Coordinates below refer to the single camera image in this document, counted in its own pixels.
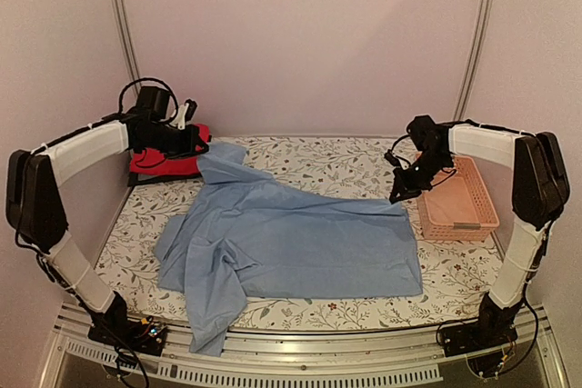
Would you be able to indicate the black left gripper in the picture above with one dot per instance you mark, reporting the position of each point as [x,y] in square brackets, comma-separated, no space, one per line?
[189,144]

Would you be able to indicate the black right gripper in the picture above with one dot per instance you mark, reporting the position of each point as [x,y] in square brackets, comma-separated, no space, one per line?
[402,183]

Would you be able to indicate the red t-shirt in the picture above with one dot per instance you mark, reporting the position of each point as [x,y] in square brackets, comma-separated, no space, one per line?
[152,161]

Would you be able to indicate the light blue shirt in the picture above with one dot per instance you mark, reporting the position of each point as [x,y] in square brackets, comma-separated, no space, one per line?
[247,235]

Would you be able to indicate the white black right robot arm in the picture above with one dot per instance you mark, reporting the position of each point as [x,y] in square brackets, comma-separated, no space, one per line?
[533,194]

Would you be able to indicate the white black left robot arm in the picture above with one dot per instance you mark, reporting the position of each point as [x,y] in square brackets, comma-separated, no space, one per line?
[44,184]

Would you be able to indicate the pink perforated plastic basket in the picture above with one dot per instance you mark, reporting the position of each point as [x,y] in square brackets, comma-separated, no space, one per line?
[458,207]

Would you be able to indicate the floral patterned tablecloth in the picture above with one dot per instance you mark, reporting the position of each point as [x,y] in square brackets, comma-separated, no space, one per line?
[455,274]

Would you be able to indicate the aluminium front rail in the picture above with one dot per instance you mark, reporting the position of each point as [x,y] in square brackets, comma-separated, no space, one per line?
[384,358]

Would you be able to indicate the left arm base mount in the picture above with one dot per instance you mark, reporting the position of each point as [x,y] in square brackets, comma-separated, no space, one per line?
[144,336]

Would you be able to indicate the aluminium frame post left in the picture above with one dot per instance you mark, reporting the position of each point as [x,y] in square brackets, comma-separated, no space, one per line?
[125,38]

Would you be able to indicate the aluminium frame post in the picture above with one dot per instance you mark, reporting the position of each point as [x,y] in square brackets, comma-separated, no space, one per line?
[475,52]
[125,38]

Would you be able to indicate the aluminium frame post right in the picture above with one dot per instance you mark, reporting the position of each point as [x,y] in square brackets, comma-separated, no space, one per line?
[475,52]

